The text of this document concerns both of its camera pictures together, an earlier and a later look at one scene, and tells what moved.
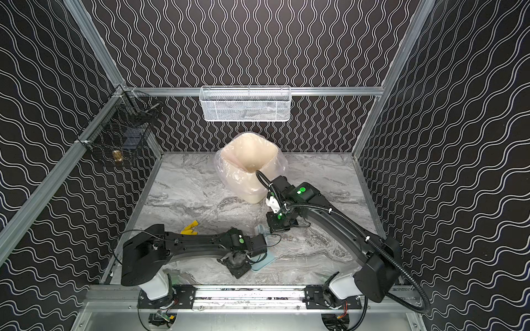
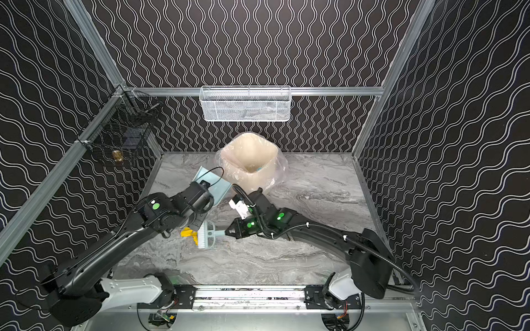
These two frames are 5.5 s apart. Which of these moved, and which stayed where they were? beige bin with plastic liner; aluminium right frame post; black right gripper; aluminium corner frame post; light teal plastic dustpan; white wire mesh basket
Moved: black right gripper; light teal plastic dustpan
Stayed: beige bin with plastic liner; aluminium right frame post; white wire mesh basket; aluminium corner frame post
